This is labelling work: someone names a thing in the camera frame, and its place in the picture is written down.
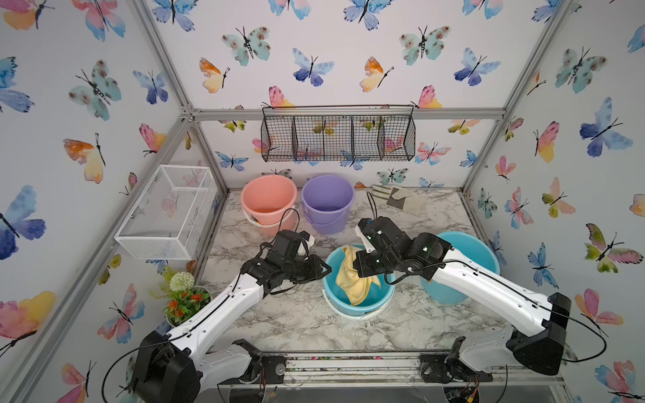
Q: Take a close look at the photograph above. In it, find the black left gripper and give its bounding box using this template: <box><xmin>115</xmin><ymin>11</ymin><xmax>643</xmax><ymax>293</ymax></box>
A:
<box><xmin>281</xmin><ymin>255</ymin><xmax>333</xmax><ymax>283</ymax></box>

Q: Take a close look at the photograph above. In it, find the teal bucket with sticker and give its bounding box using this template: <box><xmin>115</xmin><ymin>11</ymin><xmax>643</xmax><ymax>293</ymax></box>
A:
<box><xmin>322</xmin><ymin>244</ymin><xmax>395</xmax><ymax>320</ymax></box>

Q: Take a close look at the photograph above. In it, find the cream yellow microfibre cloth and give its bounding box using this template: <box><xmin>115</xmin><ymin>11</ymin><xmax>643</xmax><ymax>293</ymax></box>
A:
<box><xmin>336</xmin><ymin>245</ymin><xmax>381</xmax><ymax>306</ymax></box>

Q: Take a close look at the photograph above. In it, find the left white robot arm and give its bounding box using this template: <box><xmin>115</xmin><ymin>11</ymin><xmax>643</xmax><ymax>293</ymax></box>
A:
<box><xmin>129</xmin><ymin>230</ymin><xmax>332</xmax><ymax>402</ymax></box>

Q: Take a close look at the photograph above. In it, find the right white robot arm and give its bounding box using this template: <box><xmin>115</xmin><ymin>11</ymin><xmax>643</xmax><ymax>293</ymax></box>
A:
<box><xmin>354</xmin><ymin>217</ymin><xmax>571</xmax><ymax>380</ymax></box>

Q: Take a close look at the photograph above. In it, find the grey white folded cloth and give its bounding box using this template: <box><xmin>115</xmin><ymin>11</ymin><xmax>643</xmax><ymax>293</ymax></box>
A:
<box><xmin>371</xmin><ymin>186</ymin><xmax>427</xmax><ymax>216</ymax></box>

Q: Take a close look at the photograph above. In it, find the pink plastic bucket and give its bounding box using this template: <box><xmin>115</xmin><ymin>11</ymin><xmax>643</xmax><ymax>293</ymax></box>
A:
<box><xmin>240</xmin><ymin>175</ymin><xmax>298</xmax><ymax>238</ymax></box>

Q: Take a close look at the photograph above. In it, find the purple plastic bucket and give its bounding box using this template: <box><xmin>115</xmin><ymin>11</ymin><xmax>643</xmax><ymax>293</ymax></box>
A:
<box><xmin>302</xmin><ymin>175</ymin><xmax>355</xmax><ymax>235</ymax></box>

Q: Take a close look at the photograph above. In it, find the artificial flower pot plant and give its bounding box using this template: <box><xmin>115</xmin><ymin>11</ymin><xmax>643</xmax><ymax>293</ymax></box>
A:
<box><xmin>149</xmin><ymin>265</ymin><xmax>212</xmax><ymax>327</ymax></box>

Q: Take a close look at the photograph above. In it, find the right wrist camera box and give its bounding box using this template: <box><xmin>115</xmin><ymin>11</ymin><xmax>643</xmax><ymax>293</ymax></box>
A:
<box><xmin>354</xmin><ymin>225</ymin><xmax>376</xmax><ymax>254</ymax></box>

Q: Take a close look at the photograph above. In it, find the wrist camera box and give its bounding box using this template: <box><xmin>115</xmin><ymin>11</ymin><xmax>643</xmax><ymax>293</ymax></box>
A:
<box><xmin>297</xmin><ymin>231</ymin><xmax>315</xmax><ymax>257</ymax></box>
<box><xmin>354</xmin><ymin>225</ymin><xmax>376</xmax><ymax>254</ymax></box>

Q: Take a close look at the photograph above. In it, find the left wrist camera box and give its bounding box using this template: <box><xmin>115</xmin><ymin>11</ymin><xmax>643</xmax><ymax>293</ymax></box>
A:
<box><xmin>297</xmin><ymin>231</ymin><xmax>315</xmax><ymax>257</ymax></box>

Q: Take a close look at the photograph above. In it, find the black wire wall basket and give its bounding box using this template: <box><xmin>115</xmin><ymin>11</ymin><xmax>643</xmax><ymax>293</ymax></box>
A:
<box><xmin>255</xmin><ymin>105</ymin><xmax>417</xmax><ymax>163</ymax></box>

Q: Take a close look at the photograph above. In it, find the white mesh wall basket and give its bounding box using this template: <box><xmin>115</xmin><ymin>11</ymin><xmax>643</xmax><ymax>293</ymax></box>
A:
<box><xmin>114</xmin><ymin>165</ymin><xmax>218</xmax><ymax>260</ymax></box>

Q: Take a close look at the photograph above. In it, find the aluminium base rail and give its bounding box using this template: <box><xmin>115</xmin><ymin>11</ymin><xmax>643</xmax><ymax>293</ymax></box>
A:
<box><xmin>216</xmin><ymin>351</ymin><xmax>565</xmax><ymax>389</ymax></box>

